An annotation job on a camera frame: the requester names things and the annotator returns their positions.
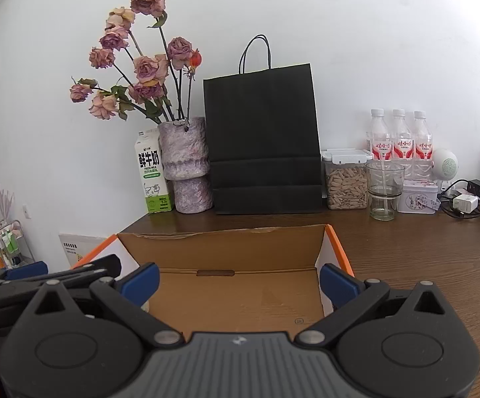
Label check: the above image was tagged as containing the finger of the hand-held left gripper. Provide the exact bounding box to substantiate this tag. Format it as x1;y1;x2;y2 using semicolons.
43;254;123;290
0;260;49;282

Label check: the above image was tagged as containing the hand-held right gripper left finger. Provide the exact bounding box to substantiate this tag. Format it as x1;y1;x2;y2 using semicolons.
29;262;185;348

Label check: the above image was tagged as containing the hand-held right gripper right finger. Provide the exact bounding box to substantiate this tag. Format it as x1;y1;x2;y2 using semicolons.
296;263;458;348

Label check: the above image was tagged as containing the red printed cardboard box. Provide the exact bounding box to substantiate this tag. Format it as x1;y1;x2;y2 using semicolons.
73;224;355;341

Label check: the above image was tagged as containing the clear seed storage container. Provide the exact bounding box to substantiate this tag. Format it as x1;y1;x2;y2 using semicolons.
321;148;373;211

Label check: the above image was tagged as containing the white card sheet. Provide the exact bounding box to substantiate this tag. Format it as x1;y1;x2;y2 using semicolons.
59;233;118;270

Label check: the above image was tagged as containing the clear glass cup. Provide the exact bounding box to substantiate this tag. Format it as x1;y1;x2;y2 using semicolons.
365;162;406;221

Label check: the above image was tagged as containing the white green milk carton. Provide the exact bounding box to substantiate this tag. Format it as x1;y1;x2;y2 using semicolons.
134;128;174;214

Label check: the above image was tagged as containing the glass stirring rod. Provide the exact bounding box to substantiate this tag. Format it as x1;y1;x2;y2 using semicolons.
381;160;390;216

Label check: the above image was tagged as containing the white printed tin box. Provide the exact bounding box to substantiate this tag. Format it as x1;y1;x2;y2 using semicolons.
397;180;440;215

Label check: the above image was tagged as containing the purple stone vase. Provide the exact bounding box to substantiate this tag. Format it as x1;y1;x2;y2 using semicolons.
158;117;213;214

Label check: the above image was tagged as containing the white charger plug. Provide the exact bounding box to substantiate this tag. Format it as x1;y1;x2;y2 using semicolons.
452;194;479;214

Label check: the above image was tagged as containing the clear red label water bottle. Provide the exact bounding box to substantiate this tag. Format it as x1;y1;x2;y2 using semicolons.
390;108;414;170
366;108;393;162
412;110;435;175

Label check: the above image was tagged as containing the white round speaker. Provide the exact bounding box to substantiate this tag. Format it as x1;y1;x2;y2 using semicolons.
431;148;459;191

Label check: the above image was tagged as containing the black paper bag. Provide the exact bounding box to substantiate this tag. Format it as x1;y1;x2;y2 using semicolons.
203;34;324;215

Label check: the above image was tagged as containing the dried pink rose bouquet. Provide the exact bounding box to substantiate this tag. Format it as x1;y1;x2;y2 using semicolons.
69;0;203;125

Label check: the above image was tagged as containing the wire rack with toiletries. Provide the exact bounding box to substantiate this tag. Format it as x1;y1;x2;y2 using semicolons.
0;219;34;271

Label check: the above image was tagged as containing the purple feather wall decal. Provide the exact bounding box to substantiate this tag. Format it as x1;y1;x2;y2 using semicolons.
0;170;15;220

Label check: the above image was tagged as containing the white charger with cables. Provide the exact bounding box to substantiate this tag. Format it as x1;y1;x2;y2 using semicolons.
440;179;480;219

